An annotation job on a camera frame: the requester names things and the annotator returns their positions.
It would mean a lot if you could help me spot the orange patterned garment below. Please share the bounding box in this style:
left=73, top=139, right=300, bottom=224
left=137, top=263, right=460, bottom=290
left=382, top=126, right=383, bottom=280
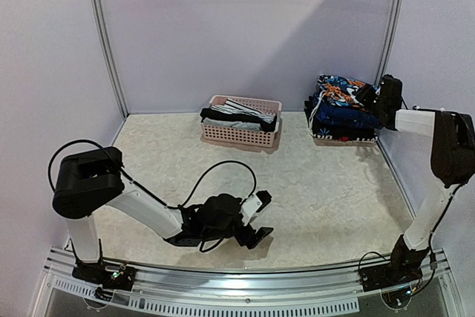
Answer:
left=317, top=74, right=380, bottom=112

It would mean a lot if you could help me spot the navy blue Mickey t-shirt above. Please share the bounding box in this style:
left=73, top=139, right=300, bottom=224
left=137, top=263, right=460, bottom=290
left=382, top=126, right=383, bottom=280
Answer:
left=315, top=103, right=383, bottom=128

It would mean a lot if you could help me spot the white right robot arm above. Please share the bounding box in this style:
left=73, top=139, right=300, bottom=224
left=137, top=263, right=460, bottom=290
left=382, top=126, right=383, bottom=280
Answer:
left=355, top=75, right=474, bottom=252

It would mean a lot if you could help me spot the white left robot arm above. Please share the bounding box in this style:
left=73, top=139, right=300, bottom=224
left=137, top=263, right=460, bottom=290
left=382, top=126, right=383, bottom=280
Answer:
left=51, top=147, right=274, bottom=283

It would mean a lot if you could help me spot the black folded printed garment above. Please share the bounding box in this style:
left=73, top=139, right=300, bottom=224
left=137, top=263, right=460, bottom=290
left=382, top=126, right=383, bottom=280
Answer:
left=304, top=97, right=382, bottom=142

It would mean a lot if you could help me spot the pink perforated plastic basket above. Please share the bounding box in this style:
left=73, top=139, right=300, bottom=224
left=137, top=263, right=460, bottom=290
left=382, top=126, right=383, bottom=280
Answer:
left=201, top=95, right=282, bottom=148

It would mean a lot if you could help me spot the grey folded garment in basket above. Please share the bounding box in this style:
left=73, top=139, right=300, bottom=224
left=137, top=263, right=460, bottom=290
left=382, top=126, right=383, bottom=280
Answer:
left=202, top=118, right=261, bottom=132

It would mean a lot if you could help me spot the black garment in basket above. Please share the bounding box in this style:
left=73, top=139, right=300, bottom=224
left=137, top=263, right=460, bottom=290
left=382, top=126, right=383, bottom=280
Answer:
left=200, top=108, right=277, bottom=133

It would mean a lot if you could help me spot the black white striped garment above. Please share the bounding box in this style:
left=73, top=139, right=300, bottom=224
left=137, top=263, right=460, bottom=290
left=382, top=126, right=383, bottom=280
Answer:
left=221, top=99, right=275, bottom=124

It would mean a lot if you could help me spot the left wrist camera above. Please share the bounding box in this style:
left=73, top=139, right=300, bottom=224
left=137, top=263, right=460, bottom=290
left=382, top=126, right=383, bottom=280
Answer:
left=240, top=190, right=272, bottom=225

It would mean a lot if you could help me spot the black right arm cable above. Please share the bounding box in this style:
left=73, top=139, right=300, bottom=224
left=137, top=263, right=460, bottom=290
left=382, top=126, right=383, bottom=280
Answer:
left=399, top=94, right=475, bottom=258

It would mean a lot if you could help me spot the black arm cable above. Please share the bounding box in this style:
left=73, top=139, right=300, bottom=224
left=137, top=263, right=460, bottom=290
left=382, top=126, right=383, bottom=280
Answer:
left=399, top=94, right=475, bottom=258
left=47, top=139, right=259, bottom=253

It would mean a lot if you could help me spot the right aluminium corner post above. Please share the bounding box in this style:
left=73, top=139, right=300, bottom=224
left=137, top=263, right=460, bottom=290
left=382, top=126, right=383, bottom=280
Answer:
left=374, top=0, right=402, bottom=85

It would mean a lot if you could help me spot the aluminium corner post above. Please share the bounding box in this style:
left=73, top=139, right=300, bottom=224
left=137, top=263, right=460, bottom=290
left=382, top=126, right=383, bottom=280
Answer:
left=374, top=0, right=402, bottom=85
left=91, top=0, right=129, bottom=120

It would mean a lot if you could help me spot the aluminium front rail frame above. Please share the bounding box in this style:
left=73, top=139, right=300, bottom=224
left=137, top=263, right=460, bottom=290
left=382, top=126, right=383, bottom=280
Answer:
left=32, top=247, right=465, bottom=316

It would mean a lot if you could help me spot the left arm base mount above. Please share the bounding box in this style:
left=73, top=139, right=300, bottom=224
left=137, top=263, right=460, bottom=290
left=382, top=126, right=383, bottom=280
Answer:
left=71, top=239, right=137, bottom=301

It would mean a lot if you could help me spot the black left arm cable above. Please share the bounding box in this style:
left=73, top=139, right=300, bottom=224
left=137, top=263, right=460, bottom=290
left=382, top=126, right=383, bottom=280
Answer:
left=47, top=139, right=259, bottom=253

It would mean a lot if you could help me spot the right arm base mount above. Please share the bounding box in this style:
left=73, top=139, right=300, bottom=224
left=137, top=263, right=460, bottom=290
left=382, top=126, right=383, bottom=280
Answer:
left=357, top=251, right=438, bottom=311

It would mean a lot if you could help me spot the left aluminium corner post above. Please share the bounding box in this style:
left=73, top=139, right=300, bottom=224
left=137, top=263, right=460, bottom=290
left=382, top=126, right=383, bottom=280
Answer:
left=91, top=0, right=129, bottom=120

